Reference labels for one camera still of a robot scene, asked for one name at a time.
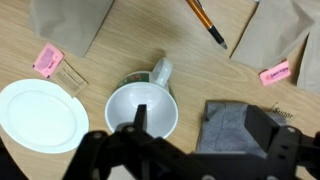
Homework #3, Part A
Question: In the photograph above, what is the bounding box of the large white plate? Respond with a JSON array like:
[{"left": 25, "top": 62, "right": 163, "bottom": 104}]
[{"left": 0, "top": 78, "right": 91, "bottom": 155}]

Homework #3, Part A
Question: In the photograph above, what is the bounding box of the brown paper napkin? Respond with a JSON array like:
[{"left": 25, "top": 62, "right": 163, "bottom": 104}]
[
  {"left": 229, "top": 0, "right": 316, "bottom": 72},
  {"left": 29, "top": 0, "right": 115, "bottom": 59},
  {"left": 295, "top": 0, "right": 320, "bottom": 96}
]

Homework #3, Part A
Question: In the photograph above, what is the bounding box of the pink sweetener packet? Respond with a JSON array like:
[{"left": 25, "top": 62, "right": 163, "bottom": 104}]
[
  {"left": 258, "top": 59, "right": 292, "bottom": 87},
  {"left": 32, "top": 42, "right": 65, "bottom": 80}
]

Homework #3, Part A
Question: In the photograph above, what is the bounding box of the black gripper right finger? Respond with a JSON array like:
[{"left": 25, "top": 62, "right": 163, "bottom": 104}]
[{"left": 244, "top": 104, "right": 320, "bottom": 180}]

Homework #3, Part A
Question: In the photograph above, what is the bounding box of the gray hoodie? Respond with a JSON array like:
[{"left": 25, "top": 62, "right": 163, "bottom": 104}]
[{"left": 195, "top": 100, "right": 288, "bottom": 159}]

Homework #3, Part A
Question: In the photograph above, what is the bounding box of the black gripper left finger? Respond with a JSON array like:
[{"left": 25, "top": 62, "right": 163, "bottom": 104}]
[{"left": 63, "top": 103, "right": 201, "bottom": 180}]

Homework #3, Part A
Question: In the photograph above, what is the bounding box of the white mug green band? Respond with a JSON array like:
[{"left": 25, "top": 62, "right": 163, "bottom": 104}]
[{"left": 104, "top": 57, "right": 180, "bottom": 140}]

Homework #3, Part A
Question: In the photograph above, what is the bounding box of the orange and black pen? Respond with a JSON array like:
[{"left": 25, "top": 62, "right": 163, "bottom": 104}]
[{"left": 185, "top": 0, "right": 229, "bottom": 51}]

